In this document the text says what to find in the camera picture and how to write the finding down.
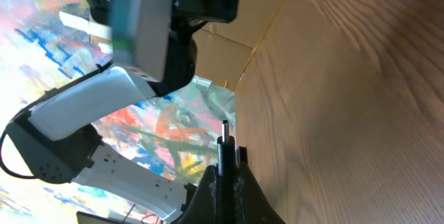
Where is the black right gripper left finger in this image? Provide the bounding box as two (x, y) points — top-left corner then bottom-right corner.
(178, 165), (217, 224)

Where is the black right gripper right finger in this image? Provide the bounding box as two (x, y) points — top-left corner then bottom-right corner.
(234, 162), (285, 224)

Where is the black charger cable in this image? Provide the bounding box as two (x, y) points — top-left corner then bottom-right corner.
(216, 119), (237, 224)

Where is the brown cardboard panel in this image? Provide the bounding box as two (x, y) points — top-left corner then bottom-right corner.
(86, 0), (299, 92)

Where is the colourful painted backdrop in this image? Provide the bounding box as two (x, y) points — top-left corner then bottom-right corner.
(0, 0), (240, 224)

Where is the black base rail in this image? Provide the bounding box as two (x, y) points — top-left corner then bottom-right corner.
(236, 146), (248, 165)

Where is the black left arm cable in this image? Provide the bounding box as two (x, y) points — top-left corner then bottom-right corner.
(0, 126), (39, 180)

